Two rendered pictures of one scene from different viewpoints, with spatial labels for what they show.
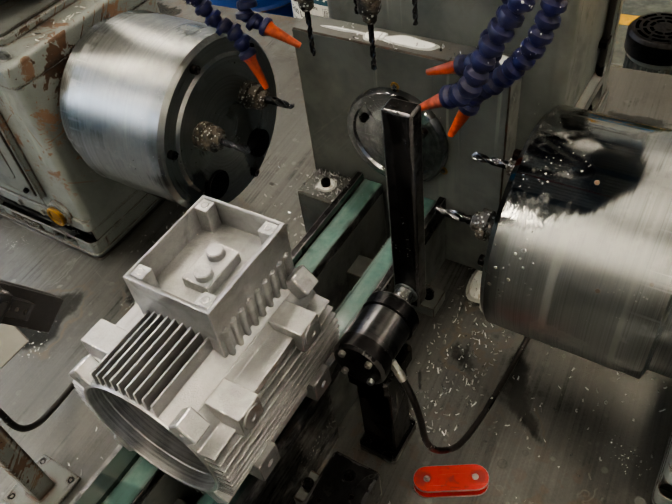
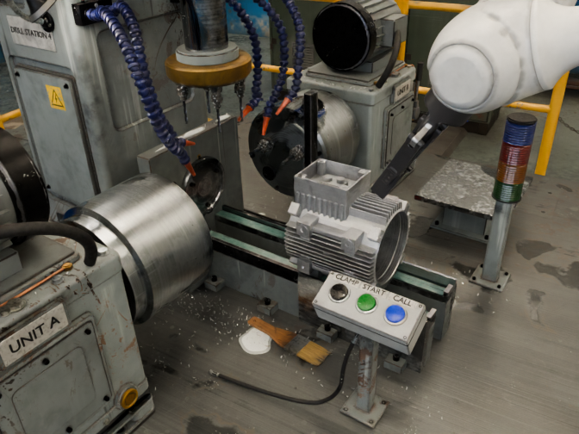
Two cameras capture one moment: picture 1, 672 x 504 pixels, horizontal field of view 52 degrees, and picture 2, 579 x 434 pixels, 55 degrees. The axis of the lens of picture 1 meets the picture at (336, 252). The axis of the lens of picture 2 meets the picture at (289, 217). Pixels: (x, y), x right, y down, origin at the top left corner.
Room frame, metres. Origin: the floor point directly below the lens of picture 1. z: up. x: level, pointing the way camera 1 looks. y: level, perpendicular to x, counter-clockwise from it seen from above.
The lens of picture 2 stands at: (0.59, 1.12, 1.65)
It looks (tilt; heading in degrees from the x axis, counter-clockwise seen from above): 31 degrees down; 267
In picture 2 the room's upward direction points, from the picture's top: 2 degrees counter-clockwise
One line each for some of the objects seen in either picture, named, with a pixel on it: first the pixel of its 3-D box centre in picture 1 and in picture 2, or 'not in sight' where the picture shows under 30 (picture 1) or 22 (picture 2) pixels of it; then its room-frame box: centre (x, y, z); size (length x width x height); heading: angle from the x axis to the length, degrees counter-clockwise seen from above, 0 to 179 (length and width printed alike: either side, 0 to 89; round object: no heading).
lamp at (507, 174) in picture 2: not in sight; (511, 169); (0.05, 0.05, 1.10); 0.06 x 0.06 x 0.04
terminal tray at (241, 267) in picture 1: (214, 274); (332, 189); (0.46, 0.12, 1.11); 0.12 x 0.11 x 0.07; 143
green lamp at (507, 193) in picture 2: not in sight; (507, 188); (0.05, 0.05, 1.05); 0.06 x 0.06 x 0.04
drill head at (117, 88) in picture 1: (148, 102); (115, 262); (0.88, 0.23, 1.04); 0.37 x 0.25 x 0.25; 52
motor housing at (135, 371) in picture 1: (212, 361); (348, 233); (0.42, 0.14, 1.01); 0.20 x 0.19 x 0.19; 143
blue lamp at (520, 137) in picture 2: not in sight; (519, 130); (0.05, 0.05, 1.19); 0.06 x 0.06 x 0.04
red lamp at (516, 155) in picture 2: not in sight; (515, 150); (0.05, 0.05, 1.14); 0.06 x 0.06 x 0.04
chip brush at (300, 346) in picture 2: not in sight; (286, 338); (0.56, 0.22, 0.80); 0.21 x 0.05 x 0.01; 138
